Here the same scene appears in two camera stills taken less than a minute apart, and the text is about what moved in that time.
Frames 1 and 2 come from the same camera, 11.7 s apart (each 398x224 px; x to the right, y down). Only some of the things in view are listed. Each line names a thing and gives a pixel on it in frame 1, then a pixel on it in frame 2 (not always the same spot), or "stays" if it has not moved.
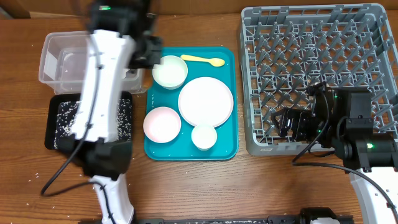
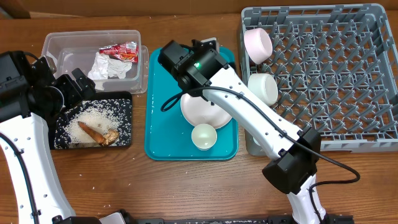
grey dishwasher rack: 283,49 stays
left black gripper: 150,66 to 76,95
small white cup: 204,136 stays
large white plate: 206,101 stays
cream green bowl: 171,72 to 265,86
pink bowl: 161,124 to 258,44
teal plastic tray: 182,147 stays
